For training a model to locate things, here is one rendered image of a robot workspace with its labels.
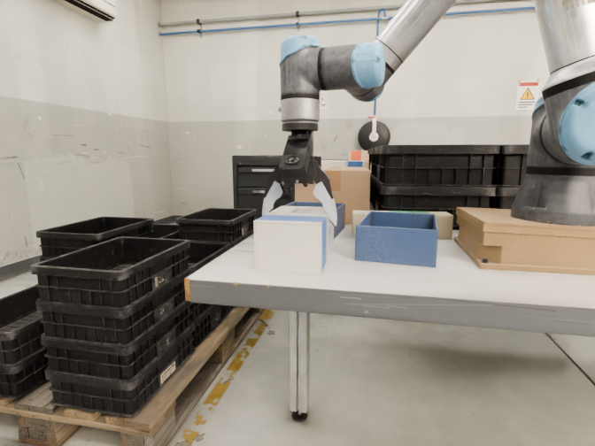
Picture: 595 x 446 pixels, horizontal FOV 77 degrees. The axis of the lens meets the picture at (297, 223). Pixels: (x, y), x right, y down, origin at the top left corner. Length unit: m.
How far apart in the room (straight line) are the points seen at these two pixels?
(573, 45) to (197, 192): 4.72
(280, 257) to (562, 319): 0.42
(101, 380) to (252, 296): 0.76
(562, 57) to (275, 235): 0.51
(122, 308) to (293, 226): 0.65
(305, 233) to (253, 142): 4.17
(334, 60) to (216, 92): 4.33
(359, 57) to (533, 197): 0.41
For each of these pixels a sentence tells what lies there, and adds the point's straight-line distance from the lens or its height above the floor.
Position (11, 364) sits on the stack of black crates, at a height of 0.27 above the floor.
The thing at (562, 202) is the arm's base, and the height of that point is 0.82.
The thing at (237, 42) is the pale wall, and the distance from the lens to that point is 5.01.
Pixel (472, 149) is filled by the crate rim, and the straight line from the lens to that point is 1.09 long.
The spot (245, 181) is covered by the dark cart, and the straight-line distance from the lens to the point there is 2.67.
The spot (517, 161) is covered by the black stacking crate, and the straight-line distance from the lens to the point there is 1.14.
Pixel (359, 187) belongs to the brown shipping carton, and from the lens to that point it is 1.10.
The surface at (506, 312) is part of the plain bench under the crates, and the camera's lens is 0.61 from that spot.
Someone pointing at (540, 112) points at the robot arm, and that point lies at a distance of 0.83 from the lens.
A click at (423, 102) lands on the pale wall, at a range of 4.61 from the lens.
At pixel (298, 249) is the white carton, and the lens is 0.65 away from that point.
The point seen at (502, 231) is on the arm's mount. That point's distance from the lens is 0.75.
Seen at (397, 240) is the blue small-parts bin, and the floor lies 0.75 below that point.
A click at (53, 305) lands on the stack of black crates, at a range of 1.29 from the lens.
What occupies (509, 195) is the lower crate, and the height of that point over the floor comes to 0.80.
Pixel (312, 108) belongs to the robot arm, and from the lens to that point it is 0.73.
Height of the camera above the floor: 0.90
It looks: 10 degrees down
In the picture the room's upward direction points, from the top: straight up
